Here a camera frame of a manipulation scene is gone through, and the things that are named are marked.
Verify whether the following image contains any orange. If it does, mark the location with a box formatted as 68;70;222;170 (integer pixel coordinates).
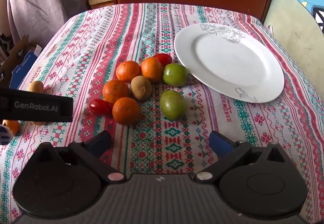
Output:
2;120;20;136
112;97;141;126
141;57;163;83
102;80;130;104
116;60;141;82

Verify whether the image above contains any kiwi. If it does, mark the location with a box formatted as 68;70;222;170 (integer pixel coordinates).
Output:
131;76;152;101
28;81;46;126

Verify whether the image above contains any red tomato front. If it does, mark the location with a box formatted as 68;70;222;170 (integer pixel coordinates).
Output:
88;99;113;117

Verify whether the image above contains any red tomato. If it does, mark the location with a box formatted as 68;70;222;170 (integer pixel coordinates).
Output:
153;53;172;68
88;99;113;117

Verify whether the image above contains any orange front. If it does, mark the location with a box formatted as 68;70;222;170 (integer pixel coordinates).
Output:
112;97;141;126

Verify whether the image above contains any green fruit front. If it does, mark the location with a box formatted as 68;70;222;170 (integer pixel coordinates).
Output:
160;90;187;120

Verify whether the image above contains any green fruit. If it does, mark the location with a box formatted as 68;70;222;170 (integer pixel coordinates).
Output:
163;63;188;87
160;90;187;120

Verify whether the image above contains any green fruit back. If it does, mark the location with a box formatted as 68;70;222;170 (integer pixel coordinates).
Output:
163;63;188;87

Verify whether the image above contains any red tomato back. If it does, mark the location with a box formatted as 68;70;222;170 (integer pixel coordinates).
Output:
153;53;172;68

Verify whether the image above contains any gloved hand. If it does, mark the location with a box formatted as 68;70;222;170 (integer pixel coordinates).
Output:
0;125;13;146

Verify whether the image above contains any blue white milk carton box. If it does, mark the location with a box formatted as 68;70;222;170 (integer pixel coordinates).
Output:
9;51;37;89

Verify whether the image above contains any patterned tablecloth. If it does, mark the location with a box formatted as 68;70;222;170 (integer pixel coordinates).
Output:
1;3;323;223

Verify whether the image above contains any white floral plate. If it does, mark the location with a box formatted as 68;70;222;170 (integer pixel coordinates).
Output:
174;23;285;103

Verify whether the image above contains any beige sofa cushion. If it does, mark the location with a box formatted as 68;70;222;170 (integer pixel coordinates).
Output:
264;0;324;98

